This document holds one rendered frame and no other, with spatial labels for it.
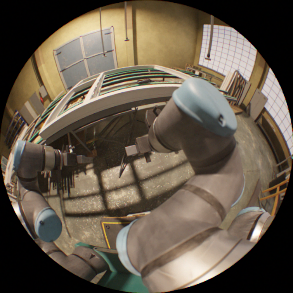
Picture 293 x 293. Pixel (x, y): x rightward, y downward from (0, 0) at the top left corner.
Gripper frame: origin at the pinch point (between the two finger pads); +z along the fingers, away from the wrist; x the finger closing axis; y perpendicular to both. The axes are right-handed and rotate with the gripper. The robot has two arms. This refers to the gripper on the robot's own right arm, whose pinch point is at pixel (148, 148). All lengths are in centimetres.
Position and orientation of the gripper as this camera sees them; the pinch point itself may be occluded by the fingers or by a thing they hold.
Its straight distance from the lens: 39.0
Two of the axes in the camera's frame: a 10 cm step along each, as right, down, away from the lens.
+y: 2.9, 9.5, -1.3
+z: -2.3, 2.0, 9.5
